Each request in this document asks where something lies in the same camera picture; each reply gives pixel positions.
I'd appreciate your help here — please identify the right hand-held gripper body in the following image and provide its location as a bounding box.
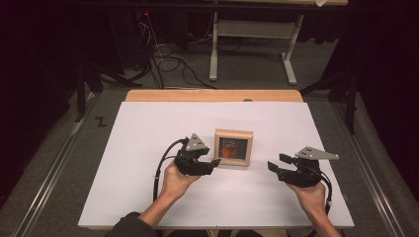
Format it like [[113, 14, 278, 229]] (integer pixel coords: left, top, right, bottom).
[[278, 146, 340, 189]]

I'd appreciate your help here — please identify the metal floor rail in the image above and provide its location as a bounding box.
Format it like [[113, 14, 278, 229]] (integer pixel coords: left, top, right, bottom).
[[331, 101, 408, 237], [11, 93, 100, 237]]

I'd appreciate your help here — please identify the white metal desk frame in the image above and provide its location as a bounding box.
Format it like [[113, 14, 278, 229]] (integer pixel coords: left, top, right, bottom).
[[209, 12, 304, 86]]

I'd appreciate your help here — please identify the white table sheet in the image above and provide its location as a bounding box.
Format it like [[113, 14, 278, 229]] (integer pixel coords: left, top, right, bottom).
[[77, 101, 356, 229]]

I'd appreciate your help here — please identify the light wooden picture frame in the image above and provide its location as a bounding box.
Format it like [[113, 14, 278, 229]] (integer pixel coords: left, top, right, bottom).
[[213, 128, 255, 168]]

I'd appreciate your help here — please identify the tangle of floor cables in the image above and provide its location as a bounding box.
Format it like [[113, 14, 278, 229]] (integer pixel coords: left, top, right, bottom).
[[132, 13, 218, 91]]

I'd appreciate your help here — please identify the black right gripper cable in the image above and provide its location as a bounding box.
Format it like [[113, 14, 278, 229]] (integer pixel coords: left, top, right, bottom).
[[314, 166, 334, 215]]

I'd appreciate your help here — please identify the wooden table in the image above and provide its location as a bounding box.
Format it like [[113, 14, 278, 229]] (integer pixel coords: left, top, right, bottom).
[[125, 89, 304, 104]]

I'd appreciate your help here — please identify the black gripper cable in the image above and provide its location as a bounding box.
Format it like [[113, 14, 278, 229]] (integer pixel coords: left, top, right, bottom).
[[151, 137, 187, 202], [314, 166, 334, 215]]

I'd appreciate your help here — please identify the person's right hand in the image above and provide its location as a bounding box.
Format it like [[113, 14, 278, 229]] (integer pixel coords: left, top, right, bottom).
[[288, 182, 327, 215]]

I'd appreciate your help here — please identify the black metal stand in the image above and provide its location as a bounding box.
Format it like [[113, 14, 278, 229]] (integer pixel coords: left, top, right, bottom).
[[300, 70, 361, 135], [74, 60, 103, 123]]

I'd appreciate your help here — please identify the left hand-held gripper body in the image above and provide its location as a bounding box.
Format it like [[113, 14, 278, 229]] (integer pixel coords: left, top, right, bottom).
[[173, 132, 213, 177]]

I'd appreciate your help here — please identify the person's left hand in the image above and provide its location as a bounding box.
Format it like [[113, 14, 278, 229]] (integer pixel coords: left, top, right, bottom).
[[160, 162, 202, 202]]

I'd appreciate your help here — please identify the dark photo with red shape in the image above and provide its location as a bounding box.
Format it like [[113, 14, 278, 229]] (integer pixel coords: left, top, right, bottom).
[[218, 136, 249, 160]]

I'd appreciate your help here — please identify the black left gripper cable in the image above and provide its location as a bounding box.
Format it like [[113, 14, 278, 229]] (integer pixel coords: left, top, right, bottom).
[[151, 137, 187, 202]]

